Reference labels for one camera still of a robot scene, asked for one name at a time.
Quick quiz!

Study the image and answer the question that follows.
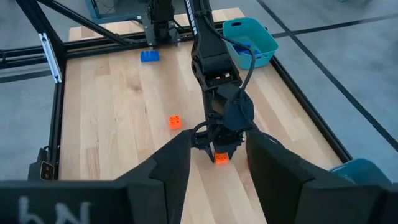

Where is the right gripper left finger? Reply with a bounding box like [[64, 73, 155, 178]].
[[0, 130, 192, 224]]

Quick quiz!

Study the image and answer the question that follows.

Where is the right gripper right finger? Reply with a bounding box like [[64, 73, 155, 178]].
[[245, 130, 398, 224]]

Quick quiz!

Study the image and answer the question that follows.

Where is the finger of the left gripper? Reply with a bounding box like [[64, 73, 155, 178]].
[[190, 136, 218, 158], [226, 136, 246, 158]]

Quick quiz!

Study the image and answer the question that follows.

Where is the orange small square block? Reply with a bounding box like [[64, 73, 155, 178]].
[[168, 114, 183, 131], [214, 152, 230, 165]]

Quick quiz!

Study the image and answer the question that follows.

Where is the blue long block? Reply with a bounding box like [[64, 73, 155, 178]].
[[233, 44, 253, 56], [139, 49, 160, 63]]

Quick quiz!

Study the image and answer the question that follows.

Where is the dark grey-blue plastic bin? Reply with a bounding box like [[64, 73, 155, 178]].
[[329, 157, 393, 187]]

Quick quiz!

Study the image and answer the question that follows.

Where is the teal plastic bin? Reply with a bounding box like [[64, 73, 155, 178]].
[[222, 17, 279, 70]]

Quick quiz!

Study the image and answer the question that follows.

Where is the blue-grey metal stand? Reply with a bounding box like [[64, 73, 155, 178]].
[[84, 0, 147, 25]]

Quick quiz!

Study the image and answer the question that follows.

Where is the left wrist camera housing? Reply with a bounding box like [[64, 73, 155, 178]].
[[224, 90, 255, 131]]

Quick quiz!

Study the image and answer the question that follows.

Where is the black looped cable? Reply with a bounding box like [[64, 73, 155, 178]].
[[198, 0, 257, 103]]

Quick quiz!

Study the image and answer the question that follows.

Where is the black aluminium table frame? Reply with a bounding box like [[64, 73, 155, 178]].
[[0, 0, 354, 181]]

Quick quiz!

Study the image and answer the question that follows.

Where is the table-level camera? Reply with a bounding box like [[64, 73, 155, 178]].
[[39, 160, 56, 182]]

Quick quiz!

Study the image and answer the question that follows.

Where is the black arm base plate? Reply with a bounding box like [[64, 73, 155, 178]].
[[141, 14, 183, 47]]

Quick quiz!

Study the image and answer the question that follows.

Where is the silver frame bracket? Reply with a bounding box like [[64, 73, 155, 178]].
[[37, 32, 63, 84]]

